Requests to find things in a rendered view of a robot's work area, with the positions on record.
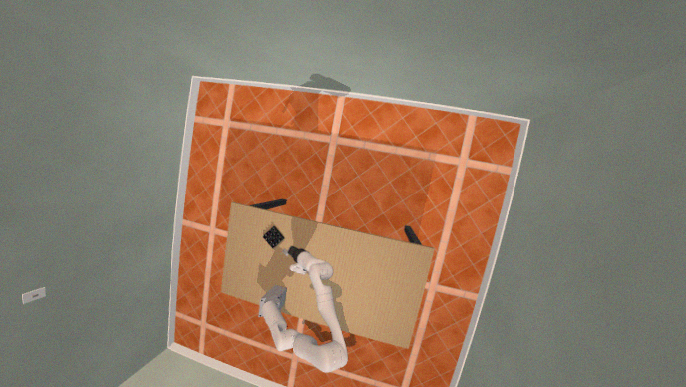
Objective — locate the black knob box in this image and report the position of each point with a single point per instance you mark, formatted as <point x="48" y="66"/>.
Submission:
<point x="274" y="237"/>

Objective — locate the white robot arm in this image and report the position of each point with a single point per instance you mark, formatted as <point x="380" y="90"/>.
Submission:
<point x="327" y="357"/>

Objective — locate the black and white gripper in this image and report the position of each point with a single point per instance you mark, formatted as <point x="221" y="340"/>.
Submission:
<point x="298" y="257"/>

